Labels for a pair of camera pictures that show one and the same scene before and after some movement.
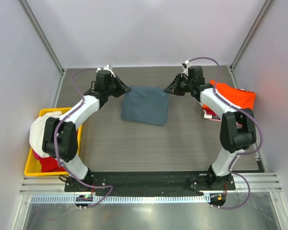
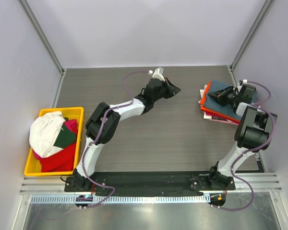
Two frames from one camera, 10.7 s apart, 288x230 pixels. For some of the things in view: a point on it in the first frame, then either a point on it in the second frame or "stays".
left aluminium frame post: x=27 y=9 stays
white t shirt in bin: x=37 y=131 stays
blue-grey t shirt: x=148 y=105 -> x=214 y=105
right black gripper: x=179 y=84 -> x=226 y=95
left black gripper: x=122 y=88 -> x=172 y=90
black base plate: x=152 y=183 stays
